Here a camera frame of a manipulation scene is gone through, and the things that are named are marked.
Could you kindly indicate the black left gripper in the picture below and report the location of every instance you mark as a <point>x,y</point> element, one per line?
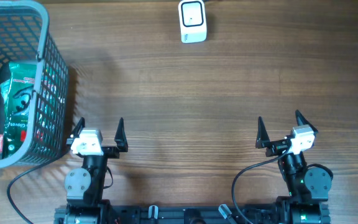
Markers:
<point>113,152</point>

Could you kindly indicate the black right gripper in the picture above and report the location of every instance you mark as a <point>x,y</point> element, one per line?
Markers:
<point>263,140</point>

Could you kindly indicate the green gloves packet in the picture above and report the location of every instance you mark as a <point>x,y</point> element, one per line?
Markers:
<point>17,94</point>

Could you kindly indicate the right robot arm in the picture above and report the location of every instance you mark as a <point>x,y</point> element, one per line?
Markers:
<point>308,184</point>

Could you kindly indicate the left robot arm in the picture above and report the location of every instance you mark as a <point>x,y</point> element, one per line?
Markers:
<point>85,185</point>

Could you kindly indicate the white barcode scanner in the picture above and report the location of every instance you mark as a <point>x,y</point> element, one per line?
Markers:
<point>192,16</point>

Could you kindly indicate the grey plastic shopping basket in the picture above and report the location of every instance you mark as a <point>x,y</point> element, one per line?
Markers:
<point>25,37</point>

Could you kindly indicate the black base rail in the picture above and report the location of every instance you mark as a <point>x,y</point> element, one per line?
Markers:
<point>197,214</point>

